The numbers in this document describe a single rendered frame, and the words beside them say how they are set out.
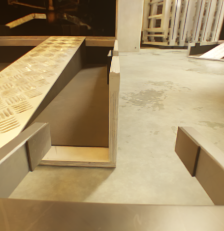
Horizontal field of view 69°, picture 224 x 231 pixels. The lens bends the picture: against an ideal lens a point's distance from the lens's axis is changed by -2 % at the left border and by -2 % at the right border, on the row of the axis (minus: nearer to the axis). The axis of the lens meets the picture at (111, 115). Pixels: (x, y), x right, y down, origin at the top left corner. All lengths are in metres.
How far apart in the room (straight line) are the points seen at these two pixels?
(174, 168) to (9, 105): 0.34
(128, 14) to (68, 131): 2.06
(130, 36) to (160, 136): 2.01
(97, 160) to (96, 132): 0.07
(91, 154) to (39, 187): 0.08
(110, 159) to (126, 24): 2.09
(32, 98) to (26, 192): 0.23
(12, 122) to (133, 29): 2.08
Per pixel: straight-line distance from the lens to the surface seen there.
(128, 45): 2.27
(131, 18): 2.29
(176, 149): 0.17
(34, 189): 0.25
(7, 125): 0.35
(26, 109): 0.38
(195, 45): 2.09
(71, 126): 0.33
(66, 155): 0.26
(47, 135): 0.16
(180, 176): 0.26
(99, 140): 0.28
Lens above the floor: 0.17
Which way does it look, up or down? 25 degrees down
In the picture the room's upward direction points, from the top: 1 degrees clockwise
